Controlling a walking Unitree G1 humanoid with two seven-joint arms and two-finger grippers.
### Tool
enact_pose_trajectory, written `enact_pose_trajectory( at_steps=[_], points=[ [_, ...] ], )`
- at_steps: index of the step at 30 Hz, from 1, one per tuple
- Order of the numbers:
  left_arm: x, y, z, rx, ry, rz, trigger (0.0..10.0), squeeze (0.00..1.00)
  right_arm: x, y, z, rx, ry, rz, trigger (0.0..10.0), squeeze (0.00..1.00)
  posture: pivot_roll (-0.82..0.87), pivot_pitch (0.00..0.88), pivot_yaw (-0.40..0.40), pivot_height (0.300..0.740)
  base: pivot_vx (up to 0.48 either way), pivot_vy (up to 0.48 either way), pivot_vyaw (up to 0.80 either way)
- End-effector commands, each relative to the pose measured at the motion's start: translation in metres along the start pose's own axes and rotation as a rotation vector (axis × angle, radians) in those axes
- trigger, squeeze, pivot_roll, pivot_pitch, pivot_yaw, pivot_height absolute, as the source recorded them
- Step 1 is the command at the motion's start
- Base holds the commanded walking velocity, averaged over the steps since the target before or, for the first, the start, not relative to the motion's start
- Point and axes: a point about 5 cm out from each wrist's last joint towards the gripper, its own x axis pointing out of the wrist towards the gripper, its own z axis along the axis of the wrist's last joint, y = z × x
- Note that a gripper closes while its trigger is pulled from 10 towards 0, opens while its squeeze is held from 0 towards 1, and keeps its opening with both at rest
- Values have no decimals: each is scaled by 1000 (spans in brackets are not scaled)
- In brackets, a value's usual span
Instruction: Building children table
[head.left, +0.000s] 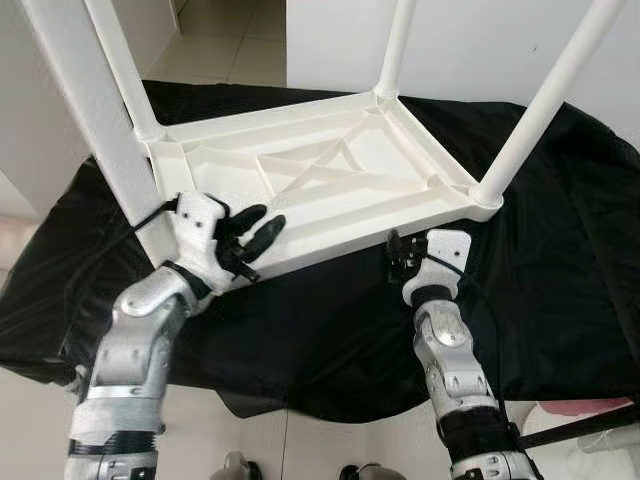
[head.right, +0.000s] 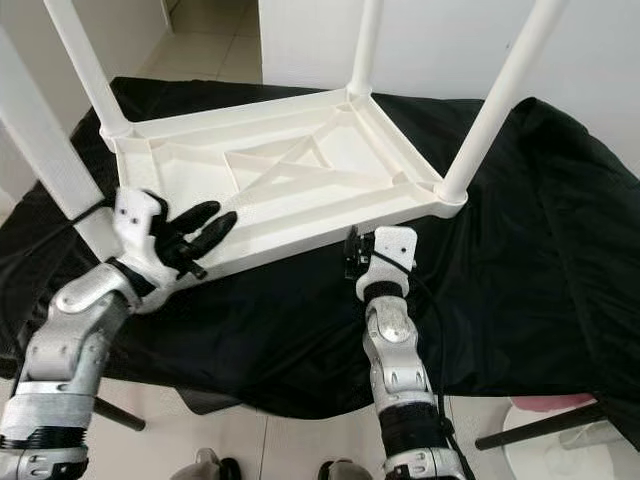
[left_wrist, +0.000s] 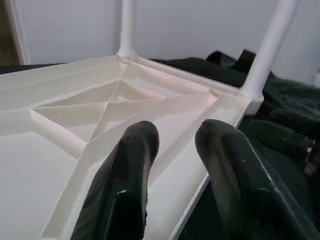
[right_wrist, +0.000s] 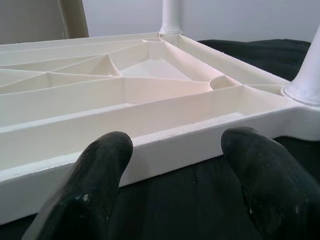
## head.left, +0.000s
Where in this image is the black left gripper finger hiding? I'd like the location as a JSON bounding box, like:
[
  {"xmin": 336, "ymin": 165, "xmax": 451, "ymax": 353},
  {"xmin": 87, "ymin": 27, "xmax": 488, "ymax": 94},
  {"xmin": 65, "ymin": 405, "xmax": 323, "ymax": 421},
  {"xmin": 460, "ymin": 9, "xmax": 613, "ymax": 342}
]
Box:
[
  {"xmin": 225, "ymin": 203, "xmax": 269, "ymax": 236},
  {"xmin": 238, "ymin": 213, "xmax": 288, "ymax": 266}
]

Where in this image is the white plastic table top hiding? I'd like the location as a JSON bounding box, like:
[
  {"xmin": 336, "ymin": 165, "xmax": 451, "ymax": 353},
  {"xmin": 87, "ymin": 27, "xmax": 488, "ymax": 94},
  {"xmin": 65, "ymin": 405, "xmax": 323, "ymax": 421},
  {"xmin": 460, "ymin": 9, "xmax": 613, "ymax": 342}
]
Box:
[{"xmin": 145, "ymin": 90, "xmax": 504, "ymax": 286}]

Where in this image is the white plastic table leg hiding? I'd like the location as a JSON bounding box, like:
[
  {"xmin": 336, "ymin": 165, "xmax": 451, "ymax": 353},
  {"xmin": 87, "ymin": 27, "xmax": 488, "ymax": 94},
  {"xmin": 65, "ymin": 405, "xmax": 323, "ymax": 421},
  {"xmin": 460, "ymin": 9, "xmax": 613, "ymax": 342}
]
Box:
[
  {"xmin": 18, "ymin": 0, "xmax": 181, "ymax": 269},
  {"xmin": 470, "ymin": 0, "xmax": 629, "ymax": 211},
  {"xmin": 83, "ymin": 0, "xmax": 163, "ymax": 141},
  {"xmin": 375, "ymin": 0, "xmax": 419, "ymax": 101}
]

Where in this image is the grey robot foot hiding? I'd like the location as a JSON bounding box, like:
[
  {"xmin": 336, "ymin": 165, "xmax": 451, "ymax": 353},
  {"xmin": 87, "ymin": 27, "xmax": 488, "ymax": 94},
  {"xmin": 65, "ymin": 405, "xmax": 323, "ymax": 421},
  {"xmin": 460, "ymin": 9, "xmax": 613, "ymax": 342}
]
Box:
[
  {"xmin": 215, "ymin": 450, "xmax": 263, "ymax": 480},
  {"xmin": 338, "ymin": 462, "xmax": 406, "ymax": 480}
]

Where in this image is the pink stool seat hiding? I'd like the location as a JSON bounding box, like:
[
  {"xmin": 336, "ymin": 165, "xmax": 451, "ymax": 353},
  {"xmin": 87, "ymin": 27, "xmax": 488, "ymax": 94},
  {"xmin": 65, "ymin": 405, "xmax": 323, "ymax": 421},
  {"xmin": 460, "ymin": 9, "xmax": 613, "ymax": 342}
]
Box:
[{"xmin": 545, "ymin": 398, "xmax": 626, "ymax": 419}]

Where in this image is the black metal bar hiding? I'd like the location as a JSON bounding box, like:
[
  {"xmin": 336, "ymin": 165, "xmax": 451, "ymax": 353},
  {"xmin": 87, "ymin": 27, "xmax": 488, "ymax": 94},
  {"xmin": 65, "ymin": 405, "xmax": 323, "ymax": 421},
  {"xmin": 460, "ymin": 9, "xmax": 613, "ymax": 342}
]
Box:
[{"xmin": 520, "ymin": 400, "xmax": 640, "ymax": 451}]

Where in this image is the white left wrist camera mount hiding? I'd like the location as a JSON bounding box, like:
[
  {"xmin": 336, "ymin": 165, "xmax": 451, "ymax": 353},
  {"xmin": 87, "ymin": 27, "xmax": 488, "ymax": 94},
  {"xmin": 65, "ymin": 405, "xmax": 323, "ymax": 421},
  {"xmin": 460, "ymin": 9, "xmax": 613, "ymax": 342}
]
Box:
[{"xmin": 165, "ymin": 193, "xmax": 236, "ymax": 296}]

